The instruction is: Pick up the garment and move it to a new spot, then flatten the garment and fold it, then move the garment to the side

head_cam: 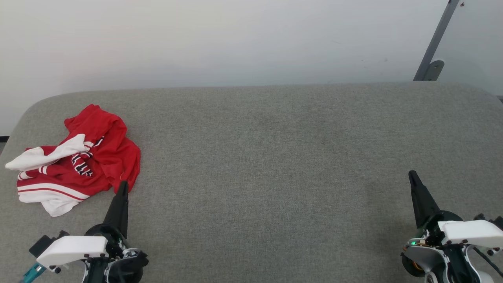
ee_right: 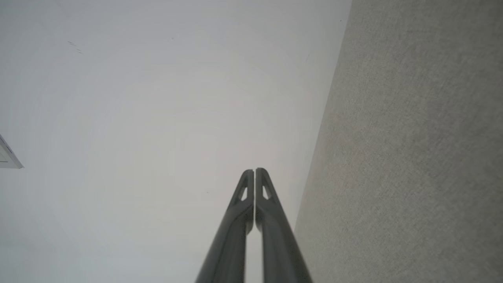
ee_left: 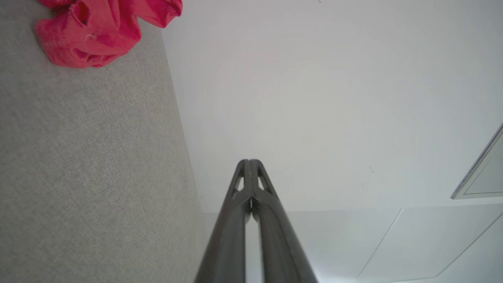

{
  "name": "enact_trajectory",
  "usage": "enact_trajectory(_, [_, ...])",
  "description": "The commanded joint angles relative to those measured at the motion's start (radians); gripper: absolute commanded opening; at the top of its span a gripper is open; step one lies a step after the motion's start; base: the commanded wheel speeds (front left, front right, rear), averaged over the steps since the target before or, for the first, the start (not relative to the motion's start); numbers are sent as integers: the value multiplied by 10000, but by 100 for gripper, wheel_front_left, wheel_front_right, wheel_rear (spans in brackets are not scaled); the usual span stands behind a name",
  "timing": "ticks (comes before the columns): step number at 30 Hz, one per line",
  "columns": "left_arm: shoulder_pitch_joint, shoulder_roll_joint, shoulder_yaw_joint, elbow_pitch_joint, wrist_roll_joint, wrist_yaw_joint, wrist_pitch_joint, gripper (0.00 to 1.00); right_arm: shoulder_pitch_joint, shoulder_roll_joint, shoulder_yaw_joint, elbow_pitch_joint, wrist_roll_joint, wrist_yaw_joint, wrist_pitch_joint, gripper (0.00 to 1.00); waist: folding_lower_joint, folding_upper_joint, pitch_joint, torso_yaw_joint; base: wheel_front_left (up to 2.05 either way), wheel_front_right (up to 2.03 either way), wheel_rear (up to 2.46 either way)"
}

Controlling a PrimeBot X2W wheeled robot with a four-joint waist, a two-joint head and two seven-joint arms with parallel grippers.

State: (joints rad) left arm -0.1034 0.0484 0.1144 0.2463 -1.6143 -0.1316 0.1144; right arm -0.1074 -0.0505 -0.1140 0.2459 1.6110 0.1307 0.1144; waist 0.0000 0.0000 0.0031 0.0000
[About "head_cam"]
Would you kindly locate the black skirting strip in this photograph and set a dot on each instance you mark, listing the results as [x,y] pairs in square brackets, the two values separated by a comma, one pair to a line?
[4,139]

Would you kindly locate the red white jersey shirt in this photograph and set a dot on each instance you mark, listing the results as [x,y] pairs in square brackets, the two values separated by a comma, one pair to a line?
[110,153]

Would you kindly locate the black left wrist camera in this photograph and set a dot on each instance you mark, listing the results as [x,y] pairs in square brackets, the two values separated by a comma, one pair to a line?
[45,243]

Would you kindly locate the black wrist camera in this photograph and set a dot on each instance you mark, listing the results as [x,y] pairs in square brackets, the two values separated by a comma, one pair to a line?
[491,221]
[45,243]

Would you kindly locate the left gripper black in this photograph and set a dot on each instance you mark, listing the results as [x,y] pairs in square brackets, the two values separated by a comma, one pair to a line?
[125,263]

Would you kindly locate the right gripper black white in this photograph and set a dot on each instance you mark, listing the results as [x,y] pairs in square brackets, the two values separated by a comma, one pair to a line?
[448,259]

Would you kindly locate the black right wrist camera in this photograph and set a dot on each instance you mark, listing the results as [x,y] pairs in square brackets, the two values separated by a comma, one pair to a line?
[491,221]

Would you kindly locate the grey slanted metal pole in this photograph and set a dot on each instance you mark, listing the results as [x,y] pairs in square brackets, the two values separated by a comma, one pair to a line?
[437,37]

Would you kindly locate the grey fabric sofa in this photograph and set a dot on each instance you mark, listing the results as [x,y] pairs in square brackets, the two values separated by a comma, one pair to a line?
[275,165]

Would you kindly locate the grey metal pole bracket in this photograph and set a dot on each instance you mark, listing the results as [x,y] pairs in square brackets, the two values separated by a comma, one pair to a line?
[435,70]

